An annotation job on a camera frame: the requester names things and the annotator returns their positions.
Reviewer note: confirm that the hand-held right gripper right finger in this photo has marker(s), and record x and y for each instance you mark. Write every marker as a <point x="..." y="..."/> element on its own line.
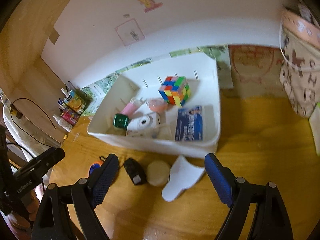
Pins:
<point x="220" y="180"/>

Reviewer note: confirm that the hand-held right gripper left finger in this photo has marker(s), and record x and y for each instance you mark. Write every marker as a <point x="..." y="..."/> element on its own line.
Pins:
<point x="103" y="180"/>

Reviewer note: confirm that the green glossy case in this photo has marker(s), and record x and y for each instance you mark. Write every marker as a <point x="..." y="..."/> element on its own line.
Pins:
<point x="120" y="122"/>

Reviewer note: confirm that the off-white rounded box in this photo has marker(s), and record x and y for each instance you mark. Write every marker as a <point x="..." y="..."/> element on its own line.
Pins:
<point x="142" y="123"/>

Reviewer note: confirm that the white plastic container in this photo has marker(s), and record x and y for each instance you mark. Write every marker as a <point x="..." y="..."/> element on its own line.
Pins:
<point x="195" y="97"/>

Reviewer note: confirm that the multicoloured puzzle cube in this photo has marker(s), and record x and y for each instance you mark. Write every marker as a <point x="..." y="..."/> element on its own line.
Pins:
<point x="175" y="91"/>

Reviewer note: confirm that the person's left hand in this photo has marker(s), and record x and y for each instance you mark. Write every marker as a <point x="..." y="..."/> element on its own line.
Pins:
<point x="33" y="205"/>

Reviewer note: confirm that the orange and blue round reel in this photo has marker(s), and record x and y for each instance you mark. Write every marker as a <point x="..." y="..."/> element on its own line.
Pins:
<point x="95" y="167"/>

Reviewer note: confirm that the black power adapter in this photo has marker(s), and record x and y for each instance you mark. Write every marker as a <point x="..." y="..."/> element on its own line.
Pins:
<point x="133" y="171"/>

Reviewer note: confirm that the white curved plastic piece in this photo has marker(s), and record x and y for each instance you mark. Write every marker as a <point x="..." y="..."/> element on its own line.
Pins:
<point x="180" y="177"/>

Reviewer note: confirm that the cream round tin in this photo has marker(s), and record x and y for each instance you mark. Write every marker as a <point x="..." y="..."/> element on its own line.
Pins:
<point x="157" y="172"/>

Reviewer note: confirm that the white plastic bottle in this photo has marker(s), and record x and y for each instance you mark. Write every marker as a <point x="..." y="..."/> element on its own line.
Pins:
<point x="63" y="123"/>

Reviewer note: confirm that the blue printed packet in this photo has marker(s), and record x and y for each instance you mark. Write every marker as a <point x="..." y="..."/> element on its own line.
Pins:
<point x="188" y="126"/>

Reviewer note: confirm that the small pink box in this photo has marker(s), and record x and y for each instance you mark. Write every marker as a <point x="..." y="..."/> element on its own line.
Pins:
<point x="70" y="117"/>

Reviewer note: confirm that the pink bottle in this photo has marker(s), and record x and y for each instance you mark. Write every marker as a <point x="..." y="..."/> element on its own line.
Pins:
<point x="128" y="108"/>

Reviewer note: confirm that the orange juice carton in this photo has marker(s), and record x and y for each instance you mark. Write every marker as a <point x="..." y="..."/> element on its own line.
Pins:
<point x="75" y="101"/>

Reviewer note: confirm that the green leaf printed paper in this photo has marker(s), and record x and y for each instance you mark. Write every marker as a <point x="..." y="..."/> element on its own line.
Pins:
<point x="100" y="90"/>

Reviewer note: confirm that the small pink round container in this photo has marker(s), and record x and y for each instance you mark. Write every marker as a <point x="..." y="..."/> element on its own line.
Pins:
<point x="157" y="106"/>

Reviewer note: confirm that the red printed poster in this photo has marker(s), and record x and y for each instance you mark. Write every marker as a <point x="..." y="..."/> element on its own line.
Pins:
<point x="250" y="65"/>

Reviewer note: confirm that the beige patterned bag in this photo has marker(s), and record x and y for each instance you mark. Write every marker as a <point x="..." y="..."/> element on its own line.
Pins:
<point x="297" y="80"/>

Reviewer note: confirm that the pink square wall drawing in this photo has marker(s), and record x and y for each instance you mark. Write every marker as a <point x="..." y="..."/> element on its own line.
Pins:
<point x="130" y="32"/>

